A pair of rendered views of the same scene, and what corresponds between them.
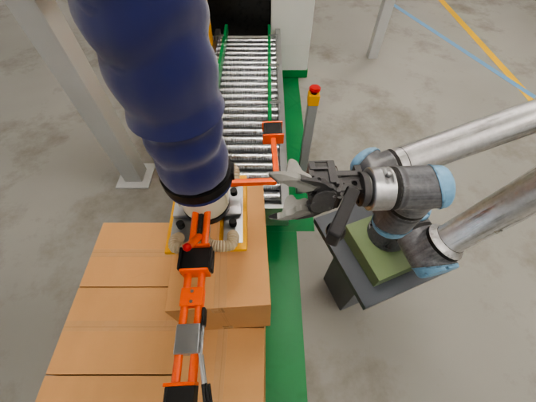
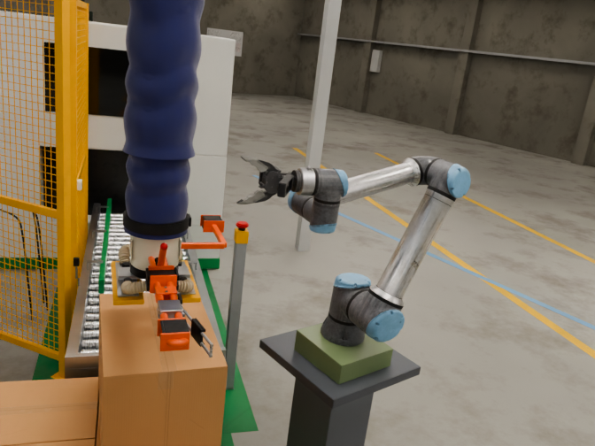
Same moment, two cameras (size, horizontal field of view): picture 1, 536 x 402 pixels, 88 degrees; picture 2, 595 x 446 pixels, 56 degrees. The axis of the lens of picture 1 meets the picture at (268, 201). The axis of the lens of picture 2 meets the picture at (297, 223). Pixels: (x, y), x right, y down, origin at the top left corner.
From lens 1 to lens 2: 1.41 m
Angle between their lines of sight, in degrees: 40
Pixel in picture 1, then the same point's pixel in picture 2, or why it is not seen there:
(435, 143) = not seen: hidden behind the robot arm
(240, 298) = (192, 364)
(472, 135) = (362, 178)
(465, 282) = not seen: outside the picture
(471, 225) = (395, 264)
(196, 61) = (191, 111)
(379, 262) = (338, 353)
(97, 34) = (149, 88)
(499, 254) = (506, 432)
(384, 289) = (351, 386)
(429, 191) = (332, 175)
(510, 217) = (414, 246)
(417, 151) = not seen: hidden behind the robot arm
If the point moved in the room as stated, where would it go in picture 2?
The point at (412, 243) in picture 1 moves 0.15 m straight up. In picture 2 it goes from (359, 304) to (366, 269)
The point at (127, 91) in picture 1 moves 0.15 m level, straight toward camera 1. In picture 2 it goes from (149, 120) to (176, 129)
